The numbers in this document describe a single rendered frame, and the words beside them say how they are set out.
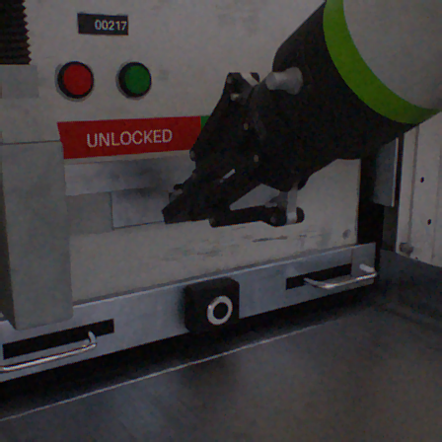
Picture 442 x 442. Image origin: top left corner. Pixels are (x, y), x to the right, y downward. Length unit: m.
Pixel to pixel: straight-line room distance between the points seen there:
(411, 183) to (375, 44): 0.52
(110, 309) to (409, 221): 0.42
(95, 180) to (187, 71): 0.16
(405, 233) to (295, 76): 0.51
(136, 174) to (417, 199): 0.41
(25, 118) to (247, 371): 0.34
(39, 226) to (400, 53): 0.29
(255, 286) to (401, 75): 0.44
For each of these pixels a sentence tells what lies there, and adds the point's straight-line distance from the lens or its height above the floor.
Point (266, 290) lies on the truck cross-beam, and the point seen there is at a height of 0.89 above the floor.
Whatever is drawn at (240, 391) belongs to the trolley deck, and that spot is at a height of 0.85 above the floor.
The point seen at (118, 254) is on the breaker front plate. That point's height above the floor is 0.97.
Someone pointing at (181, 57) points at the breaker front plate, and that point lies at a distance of 0.63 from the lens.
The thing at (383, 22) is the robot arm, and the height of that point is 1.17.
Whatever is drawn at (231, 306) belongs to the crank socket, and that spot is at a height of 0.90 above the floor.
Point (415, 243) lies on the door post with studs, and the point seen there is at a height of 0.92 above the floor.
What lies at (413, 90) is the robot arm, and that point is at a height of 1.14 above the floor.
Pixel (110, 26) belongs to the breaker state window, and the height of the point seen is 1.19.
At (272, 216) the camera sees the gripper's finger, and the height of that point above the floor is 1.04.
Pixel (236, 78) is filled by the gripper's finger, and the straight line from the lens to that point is 0.47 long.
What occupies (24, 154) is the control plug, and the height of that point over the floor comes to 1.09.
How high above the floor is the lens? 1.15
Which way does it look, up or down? 14 degrees down
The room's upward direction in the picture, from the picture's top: straight up
